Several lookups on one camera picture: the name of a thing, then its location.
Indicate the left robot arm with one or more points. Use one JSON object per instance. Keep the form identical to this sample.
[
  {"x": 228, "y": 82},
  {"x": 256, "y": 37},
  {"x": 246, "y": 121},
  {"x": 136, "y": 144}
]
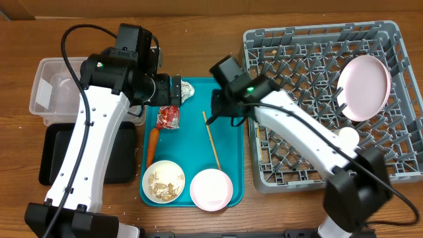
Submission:
[{"x": 109, "y": 84}]

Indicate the large white plate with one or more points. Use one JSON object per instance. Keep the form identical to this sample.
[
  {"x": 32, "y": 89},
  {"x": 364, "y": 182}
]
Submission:
[{"x": 365, "y": 84}]

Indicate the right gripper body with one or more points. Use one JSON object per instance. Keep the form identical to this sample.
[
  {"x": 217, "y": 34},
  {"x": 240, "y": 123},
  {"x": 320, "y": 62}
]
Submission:
[{"x": 222, "y": 104}]

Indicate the grey dish rack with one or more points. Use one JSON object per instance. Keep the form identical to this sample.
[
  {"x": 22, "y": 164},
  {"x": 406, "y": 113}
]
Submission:
[{"x": 306, "y": 61}]

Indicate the black plastic tray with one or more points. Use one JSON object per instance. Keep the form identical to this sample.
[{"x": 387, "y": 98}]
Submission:
[{"x": 121, "y": 165}]

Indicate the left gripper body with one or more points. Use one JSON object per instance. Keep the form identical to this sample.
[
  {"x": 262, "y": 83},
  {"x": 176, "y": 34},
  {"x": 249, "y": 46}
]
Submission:
[{"x": 162, "y": 97}]

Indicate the clear plastic bin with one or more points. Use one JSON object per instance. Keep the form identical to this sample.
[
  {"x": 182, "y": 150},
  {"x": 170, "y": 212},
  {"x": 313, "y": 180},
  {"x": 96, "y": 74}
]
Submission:
[{"x": 54, "y": 96}]

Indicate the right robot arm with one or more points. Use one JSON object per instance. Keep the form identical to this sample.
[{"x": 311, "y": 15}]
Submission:
[{"x": 356, "y": 179}]

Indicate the orange carrot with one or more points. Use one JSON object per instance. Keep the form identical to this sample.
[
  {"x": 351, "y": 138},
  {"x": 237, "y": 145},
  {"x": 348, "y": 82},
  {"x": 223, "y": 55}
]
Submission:
[{"x": 152, "y": 144}]

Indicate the white bowl with peanuts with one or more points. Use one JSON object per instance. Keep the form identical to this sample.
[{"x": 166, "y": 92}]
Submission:
[{"x": 163, "y": 182}]

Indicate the teal plastic tray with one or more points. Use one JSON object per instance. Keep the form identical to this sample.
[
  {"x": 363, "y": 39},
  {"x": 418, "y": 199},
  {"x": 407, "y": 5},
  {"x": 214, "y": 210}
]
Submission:
[{"x": 189, "y": 146}]

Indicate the wooden chopstick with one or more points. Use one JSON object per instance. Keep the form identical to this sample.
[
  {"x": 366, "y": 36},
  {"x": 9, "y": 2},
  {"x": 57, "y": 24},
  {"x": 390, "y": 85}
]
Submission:
[{"x": 211, "y": 141}]

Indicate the red snack wrapper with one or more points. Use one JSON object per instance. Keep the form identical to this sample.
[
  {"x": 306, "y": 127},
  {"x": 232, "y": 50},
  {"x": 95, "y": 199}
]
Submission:
[{"x": 168, "y": 117}]

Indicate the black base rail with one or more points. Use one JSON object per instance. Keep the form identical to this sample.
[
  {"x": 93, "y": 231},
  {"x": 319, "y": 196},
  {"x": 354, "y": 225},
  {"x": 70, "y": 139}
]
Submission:
[{"x": 288, "y": 233}]

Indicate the white cup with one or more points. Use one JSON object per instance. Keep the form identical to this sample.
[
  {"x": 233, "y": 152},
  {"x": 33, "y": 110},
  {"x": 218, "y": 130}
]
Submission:
[{"x": 348, "y": 135}]

